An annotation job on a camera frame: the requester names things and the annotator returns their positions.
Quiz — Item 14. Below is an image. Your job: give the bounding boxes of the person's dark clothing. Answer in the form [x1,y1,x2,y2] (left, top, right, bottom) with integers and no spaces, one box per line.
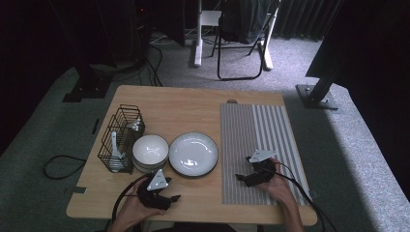
[154,221,238,232]

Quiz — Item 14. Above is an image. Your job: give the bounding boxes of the dark curtain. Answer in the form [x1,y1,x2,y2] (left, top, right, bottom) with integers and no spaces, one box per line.
[273,0,343,42]

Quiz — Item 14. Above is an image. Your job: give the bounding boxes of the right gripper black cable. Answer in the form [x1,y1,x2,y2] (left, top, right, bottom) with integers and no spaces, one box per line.
[272,160,338,232]

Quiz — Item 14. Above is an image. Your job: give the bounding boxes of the black floor cable loop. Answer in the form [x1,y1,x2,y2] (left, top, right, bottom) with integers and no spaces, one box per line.
[43,155,87,181]

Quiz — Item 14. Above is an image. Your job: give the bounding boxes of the black screen panel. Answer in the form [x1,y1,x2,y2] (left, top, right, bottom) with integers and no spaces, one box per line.
[305,0,410,197]

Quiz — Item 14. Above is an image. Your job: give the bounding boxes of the white desk leg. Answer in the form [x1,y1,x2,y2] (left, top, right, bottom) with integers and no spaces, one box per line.
[261,6,278,72]
[192,0,223,69]

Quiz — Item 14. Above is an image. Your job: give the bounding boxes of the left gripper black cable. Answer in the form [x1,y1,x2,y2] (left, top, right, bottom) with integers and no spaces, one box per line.
[110,173,153,226]

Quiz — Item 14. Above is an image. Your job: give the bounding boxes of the black floor cables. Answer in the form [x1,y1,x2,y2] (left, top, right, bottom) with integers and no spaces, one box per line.
[137,43,164,87]

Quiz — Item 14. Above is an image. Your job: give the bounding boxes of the black metal stand with base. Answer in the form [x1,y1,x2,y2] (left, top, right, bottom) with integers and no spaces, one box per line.
[295,61,342,111]

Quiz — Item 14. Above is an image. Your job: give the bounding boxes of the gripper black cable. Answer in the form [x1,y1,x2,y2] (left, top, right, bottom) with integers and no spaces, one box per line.
[272,160,338,232]
[110,173,153,226]

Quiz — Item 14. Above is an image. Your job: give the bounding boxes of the black stand base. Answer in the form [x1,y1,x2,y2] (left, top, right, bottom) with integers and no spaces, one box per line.
[62,62,113,103]

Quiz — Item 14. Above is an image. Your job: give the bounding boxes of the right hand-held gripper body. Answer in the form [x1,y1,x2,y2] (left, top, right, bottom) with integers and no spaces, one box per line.
[248,149,278,188]

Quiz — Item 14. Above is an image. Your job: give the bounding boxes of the black folding chair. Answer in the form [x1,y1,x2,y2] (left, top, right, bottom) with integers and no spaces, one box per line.
[211,0,281,81]

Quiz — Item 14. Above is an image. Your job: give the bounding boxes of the white ceramic spoon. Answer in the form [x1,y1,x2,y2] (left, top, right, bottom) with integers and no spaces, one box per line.
[109,130,126,173]

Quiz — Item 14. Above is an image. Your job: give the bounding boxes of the dark cloth on chair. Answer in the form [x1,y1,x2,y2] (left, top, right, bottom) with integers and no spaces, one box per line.
[221,0,272,45]

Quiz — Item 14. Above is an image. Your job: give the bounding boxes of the person's left hand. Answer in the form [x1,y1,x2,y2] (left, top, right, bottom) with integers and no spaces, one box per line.
[110,179,166,228]

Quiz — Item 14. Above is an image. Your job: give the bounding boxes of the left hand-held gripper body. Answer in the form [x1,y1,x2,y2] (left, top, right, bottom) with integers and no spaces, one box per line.
[136,168,172,211]

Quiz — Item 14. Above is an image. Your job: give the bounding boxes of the white plate dark rim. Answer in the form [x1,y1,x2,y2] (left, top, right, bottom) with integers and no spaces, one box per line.
[167,131,220,179]

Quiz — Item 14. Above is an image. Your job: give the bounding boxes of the grey striped placemat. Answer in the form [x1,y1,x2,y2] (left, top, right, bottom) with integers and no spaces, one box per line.
[220,102,313,206]

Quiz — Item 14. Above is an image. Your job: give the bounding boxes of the person's right hand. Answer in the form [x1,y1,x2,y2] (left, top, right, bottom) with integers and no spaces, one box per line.
[256,158,297,211]

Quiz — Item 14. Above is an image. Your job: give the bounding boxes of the black wire basket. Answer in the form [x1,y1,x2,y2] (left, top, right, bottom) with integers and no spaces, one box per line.
[97,103,146,175]

